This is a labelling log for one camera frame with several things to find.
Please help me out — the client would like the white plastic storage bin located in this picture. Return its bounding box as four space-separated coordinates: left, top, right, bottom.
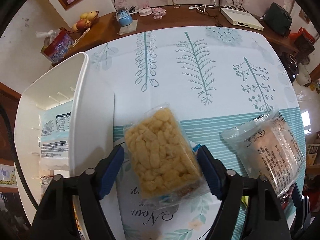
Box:
13 51 116 230

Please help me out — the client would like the wooden tv cabinet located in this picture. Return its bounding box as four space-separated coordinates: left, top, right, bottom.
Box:
64 5 298 59

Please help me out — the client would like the red gift box with bag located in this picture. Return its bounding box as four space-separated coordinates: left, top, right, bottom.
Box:
35 28 74 63

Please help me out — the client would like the white set-top box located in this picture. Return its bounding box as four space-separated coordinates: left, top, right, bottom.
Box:
220 7 264 31

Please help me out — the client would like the yellow rice cracker pack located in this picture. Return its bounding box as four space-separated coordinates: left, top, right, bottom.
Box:
124 104 209 209

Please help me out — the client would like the fruit bowl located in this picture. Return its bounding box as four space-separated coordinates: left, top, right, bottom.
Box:
71 10 99 33

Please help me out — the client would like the large rice cracker bag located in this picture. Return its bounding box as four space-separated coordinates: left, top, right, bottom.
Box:
40 101 73 159

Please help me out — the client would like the round brown cake pack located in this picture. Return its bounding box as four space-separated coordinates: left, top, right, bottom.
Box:
221 111 305 197

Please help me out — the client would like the dark ceramic jar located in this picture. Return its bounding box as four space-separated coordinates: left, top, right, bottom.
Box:
280 52 299 83

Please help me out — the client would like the blue snow globe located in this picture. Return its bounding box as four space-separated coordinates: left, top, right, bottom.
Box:
116 8 133 27

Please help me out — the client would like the floral white teal tablecloth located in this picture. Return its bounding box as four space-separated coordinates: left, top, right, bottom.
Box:
86 27 305 239

